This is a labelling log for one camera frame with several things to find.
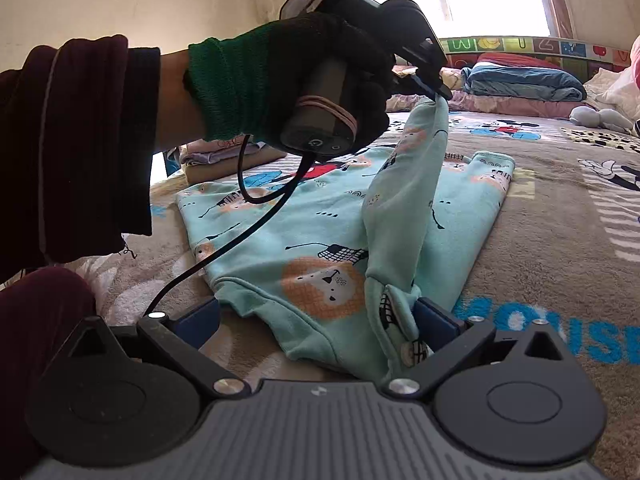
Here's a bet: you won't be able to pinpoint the person's left hand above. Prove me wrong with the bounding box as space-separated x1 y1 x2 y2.
182 12 396 154

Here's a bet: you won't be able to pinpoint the grey plush toy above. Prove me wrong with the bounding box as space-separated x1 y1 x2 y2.
570 105 636 134

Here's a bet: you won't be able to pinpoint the folded lilac and beige clothes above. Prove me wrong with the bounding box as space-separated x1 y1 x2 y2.
179 137 284 187

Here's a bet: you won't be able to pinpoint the teal lion print garment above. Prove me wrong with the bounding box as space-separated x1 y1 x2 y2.
176 96 516 382

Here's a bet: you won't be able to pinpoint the rolled orange pink quilt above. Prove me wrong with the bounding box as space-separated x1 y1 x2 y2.
627 35 640 87

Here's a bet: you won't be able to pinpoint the colourful alphabet foam mat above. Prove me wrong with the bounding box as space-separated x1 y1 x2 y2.
440 35 633 79

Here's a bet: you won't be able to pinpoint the folded blue blanket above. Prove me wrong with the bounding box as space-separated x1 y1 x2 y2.
460 62 587 102

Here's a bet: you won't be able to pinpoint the white crumpled cloth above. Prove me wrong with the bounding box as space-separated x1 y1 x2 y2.
582 67 640 122

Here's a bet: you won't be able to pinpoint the person's maroon trouser leg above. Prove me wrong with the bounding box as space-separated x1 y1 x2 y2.
0 267 97 463

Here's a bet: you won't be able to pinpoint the person's left forearm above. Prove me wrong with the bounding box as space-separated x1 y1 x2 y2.
0 35 207 287

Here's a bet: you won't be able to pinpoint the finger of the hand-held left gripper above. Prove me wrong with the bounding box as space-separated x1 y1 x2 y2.
395 67 454 102

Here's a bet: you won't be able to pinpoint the folded red cloth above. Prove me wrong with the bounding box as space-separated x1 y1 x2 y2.
475 52 559 71

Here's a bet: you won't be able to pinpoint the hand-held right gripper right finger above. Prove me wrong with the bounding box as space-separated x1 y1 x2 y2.
385 296 576 399

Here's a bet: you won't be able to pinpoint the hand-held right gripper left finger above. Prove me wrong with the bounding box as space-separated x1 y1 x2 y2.
65 296 252 399

